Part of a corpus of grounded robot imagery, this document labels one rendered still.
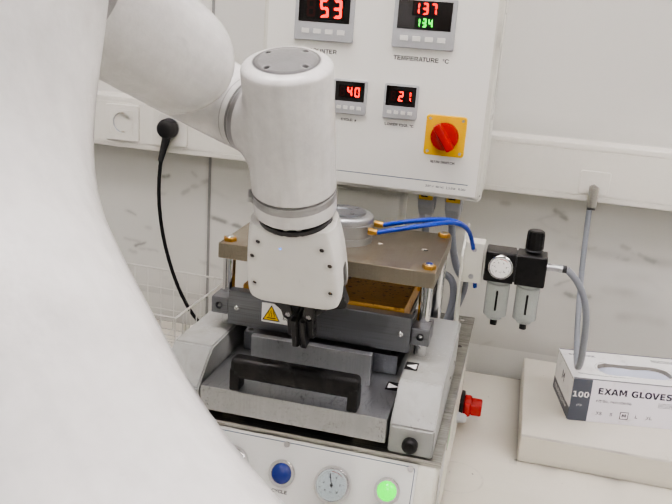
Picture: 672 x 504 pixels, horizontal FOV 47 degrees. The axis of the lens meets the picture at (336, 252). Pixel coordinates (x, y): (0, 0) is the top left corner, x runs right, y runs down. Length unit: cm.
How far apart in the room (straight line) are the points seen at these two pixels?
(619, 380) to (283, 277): 68
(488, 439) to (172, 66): 91
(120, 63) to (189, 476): 39
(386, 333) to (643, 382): 54
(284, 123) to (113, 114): 92
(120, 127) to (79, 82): 129
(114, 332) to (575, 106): 125
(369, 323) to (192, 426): 71
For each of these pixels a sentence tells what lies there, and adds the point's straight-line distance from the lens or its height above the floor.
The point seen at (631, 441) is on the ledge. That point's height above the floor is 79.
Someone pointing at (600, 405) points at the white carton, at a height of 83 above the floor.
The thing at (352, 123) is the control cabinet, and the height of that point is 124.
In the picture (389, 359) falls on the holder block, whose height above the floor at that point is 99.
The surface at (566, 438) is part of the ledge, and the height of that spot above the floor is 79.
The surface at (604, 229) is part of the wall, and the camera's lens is 147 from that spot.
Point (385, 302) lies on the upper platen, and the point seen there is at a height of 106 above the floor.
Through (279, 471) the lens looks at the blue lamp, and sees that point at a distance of 90.
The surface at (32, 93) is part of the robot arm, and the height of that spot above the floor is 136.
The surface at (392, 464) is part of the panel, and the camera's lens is 89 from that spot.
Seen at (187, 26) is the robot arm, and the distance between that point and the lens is 58.
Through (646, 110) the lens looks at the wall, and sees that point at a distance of 144.
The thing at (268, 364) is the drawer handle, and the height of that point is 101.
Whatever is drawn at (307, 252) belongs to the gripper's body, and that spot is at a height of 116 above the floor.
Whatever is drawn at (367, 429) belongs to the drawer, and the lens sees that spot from 88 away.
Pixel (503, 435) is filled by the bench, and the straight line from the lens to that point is 134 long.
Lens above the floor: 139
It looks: 17 degrees down
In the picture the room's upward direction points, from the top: 4 degrees clockwise
